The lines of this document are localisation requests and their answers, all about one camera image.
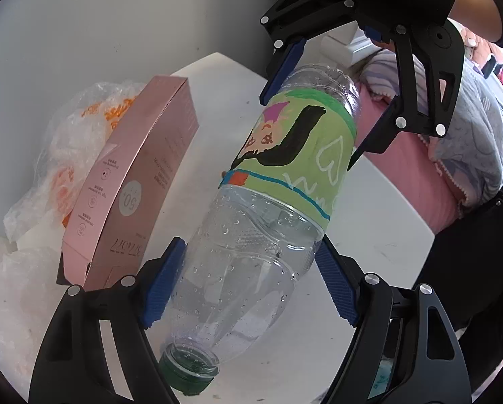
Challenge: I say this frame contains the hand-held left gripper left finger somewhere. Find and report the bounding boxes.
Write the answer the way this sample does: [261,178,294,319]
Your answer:
[28,237,187,404]

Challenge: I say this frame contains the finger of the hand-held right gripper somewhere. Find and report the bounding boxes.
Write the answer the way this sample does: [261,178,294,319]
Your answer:
[347,20,466,172]
[258,0,363,107]

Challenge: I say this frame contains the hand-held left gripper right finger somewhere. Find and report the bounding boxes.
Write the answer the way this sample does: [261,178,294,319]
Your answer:
[316,239,473,404]

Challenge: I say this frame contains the pink cardboard box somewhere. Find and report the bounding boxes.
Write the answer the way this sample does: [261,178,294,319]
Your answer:
[56,75,201,292]

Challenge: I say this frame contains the clear plastic bottle green label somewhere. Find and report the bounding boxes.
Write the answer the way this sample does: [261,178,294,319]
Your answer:
[158,64,361,397]

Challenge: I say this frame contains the person's right forearm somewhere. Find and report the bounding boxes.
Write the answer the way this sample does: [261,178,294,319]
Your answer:
[448,0,503,45]

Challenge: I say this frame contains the white furniture panel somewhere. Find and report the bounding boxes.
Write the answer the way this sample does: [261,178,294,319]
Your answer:
[318,20,387,69]

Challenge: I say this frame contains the grey printed blanket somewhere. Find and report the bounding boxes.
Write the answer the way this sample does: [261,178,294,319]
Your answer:
[360,21,503,220]

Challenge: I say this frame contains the person's black pants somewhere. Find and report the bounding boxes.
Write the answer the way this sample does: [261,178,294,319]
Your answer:
[415,172,503,390]

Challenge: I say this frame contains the white crumpled plastic bag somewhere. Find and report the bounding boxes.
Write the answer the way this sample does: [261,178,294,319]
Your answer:
[0,228,89,393]

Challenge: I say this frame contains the clear plastic bag orange print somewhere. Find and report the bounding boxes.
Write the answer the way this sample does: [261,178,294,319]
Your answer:
[3,79,152,245]

